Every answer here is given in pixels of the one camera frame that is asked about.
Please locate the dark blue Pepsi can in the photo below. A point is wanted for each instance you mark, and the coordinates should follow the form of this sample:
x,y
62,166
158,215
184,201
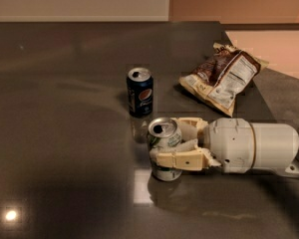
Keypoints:
x,y
140,92

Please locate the brown chip bag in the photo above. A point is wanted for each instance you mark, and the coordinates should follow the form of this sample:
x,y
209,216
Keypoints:
x,y
222,76

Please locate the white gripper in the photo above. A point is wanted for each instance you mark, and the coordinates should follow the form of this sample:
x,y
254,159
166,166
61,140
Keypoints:
x,y
228,144

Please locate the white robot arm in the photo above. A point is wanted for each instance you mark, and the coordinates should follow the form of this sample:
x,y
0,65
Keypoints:
x,y
276,148

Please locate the white green 7up can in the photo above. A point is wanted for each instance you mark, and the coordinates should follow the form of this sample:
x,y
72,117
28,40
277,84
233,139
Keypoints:
x,y
162,134

